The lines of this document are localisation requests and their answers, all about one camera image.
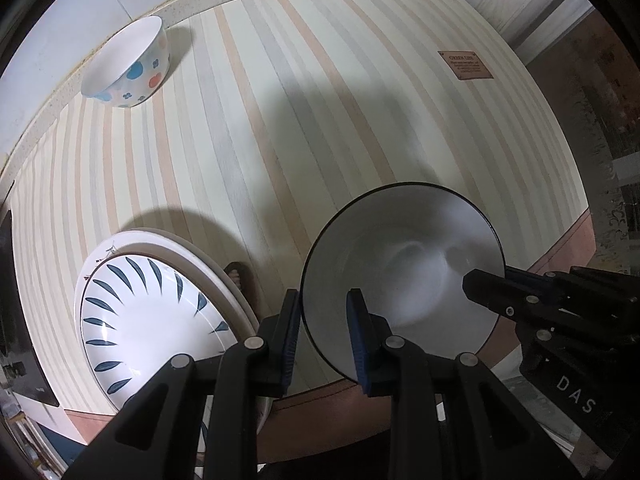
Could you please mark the white plate with sprig print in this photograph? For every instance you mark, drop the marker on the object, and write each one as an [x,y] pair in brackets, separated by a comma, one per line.
[150,249]

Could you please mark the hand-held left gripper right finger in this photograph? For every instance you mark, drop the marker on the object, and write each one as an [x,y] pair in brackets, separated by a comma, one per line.
[357,342]

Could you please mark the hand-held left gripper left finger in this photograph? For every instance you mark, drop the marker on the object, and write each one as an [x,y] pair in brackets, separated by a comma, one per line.
[289,345]

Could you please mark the white bowl with black rim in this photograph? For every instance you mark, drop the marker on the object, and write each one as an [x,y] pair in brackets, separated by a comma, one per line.
[400,260]

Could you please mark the blue striped white plate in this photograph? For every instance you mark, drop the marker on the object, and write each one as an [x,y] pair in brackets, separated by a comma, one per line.
[150,320]

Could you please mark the striped tablecloth with cat print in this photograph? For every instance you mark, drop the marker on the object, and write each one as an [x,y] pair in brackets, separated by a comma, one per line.
[300,110]

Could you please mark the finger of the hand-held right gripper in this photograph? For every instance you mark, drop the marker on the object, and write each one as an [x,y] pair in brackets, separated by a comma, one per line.
[522,274]
[492,292]

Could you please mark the white bowl with coloured dots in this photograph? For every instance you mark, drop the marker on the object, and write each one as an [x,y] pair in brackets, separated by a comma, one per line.
[135,80]

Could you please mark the white plate with grey flower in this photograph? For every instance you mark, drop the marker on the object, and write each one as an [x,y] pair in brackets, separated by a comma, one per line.
[145,235]

